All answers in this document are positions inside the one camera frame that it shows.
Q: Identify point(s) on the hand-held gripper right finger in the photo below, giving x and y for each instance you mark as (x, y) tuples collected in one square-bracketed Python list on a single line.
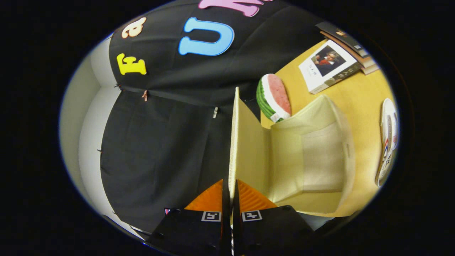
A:
[(273, 229)]

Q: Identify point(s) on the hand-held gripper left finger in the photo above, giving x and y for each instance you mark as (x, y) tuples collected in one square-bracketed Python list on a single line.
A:
[(188, 231)]

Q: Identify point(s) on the beige fabric storage box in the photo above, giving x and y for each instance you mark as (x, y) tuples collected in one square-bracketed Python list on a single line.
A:
[(291, 170)]

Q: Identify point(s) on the black backdrop cloth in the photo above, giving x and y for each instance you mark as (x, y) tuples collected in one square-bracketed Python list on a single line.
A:
[(160, 142)]

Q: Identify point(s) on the silver clip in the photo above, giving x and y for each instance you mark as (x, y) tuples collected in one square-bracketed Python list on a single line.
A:
[(215, 112)]

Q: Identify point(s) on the watermelon slice plush toy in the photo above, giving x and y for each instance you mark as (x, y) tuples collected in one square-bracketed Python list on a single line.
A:
[(275, 97)]

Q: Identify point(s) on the copper clip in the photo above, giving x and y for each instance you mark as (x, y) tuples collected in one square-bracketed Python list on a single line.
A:
[(144, 95)]

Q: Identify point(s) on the white portrait cover book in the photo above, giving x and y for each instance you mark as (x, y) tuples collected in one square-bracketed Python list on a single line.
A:
[(327, 65)]

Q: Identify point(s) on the brown cover book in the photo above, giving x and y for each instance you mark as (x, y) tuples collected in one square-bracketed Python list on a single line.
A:
[(371, 69), (366, 61)]

